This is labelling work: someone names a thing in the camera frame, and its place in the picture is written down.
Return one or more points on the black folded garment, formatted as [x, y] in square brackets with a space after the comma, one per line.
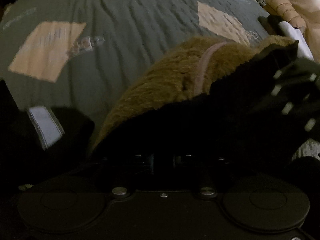
[270, 25]

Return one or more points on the grey patchwork quilt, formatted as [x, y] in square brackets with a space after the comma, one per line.
[125, 30]

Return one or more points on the tan fleece jacket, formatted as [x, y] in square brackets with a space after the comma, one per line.
[162, 80]

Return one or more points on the beige curtain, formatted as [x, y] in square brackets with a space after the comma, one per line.
[310, 10]

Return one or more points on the tan ribbed cushion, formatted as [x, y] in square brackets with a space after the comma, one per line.
[282, 7]

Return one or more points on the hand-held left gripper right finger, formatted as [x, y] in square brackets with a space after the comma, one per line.
[177, 162]

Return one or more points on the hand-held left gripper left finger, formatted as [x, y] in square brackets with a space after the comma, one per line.
[150, 163]

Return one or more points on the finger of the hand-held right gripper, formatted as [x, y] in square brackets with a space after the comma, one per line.
[295, 92]

